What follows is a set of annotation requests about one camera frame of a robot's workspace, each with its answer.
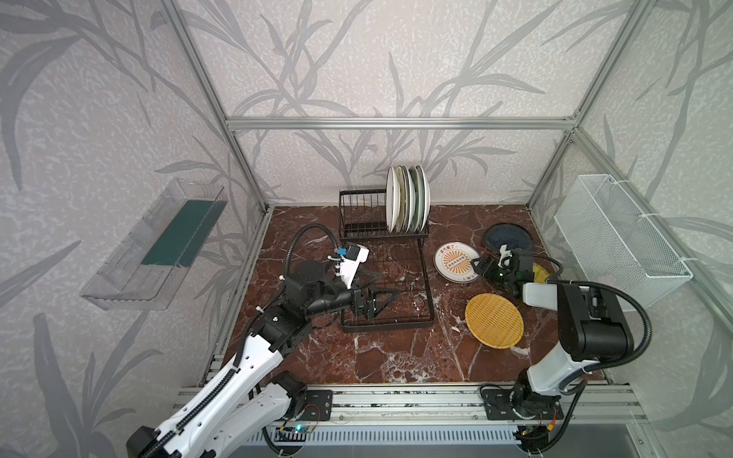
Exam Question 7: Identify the white wire mesh basket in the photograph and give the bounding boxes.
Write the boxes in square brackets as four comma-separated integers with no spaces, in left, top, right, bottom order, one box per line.
[555,174,693,307]

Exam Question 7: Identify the mint green flower plate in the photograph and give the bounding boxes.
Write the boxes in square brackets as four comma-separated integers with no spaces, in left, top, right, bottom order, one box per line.
[409,166,425,233]

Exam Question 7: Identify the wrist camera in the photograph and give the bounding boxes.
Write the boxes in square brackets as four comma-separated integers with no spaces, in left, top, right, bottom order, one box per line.
[498,244,517,270]
[328,244,370,289]

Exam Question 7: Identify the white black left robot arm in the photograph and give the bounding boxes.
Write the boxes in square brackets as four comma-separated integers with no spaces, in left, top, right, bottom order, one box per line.
[126,223,400,457]

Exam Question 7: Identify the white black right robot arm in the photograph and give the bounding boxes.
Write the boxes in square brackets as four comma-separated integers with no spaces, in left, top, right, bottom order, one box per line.
[470,249,653,457]

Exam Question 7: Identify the clear plastic wall bin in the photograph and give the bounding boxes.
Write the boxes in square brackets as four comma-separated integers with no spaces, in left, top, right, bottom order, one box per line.
[80,179,228,311]

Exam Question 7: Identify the dark blue oval plate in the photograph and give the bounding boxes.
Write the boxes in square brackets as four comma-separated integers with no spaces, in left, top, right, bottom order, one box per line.
[482,223,534,253]

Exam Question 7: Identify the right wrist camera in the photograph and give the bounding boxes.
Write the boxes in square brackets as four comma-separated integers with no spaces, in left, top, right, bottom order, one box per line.
[498,244,517,270]

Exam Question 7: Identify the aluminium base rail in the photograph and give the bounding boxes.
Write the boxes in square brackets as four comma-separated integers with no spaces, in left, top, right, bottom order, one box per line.
[162,382,648,458]

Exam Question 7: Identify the orange woven plate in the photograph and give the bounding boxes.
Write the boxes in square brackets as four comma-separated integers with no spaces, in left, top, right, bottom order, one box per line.
[465,293,524,349]

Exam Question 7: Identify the white plate green emblem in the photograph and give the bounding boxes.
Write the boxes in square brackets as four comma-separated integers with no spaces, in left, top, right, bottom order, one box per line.
[386,167,400,233]

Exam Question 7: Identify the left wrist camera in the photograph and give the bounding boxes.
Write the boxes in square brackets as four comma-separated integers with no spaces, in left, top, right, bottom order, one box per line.
[328,244,370,289]

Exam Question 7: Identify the cream floral plate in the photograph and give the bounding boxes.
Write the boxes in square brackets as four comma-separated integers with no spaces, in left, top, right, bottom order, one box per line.
[396,165,408,233]

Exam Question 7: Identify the black wire dish rack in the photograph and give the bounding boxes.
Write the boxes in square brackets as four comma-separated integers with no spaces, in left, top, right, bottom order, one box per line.
[339,189,435,333]

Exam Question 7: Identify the orange sunburst plate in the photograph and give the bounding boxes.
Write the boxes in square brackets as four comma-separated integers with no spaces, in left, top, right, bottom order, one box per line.
[434,242,479,284]
[416,165,431,231]

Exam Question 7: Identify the white plate dark lettered rim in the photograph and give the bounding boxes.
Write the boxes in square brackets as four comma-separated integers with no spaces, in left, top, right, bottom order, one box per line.
[403,166,417,233]

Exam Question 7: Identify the green yellow woven plate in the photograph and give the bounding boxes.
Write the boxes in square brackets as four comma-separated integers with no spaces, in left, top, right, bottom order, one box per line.
[533,263,550,284]

